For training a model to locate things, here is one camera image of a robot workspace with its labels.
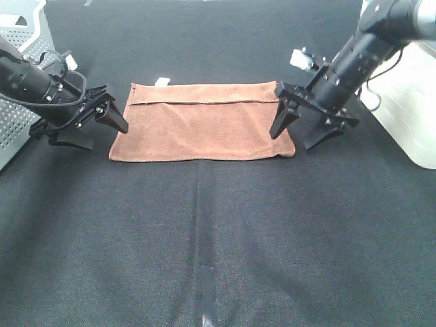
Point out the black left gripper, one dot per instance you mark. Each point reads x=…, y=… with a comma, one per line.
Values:
x=64, y=112

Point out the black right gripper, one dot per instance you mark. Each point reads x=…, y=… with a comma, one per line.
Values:
x=331, y=124

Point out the brown terry towel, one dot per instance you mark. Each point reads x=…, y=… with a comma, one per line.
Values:
x=200, y=121

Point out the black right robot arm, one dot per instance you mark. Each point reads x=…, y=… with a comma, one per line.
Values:
x=384, y=28

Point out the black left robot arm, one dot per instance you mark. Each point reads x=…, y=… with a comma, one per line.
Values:
x=25, y=81

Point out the white plastic storage bin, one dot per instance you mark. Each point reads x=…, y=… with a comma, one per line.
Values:
x=406, y=99

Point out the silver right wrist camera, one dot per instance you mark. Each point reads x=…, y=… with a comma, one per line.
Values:
x=300, y=59

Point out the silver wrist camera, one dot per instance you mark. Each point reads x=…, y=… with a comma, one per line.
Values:
x=70, y=61
x=300, y=59

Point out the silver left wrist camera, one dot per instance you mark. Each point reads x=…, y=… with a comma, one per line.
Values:
x=70, y=61

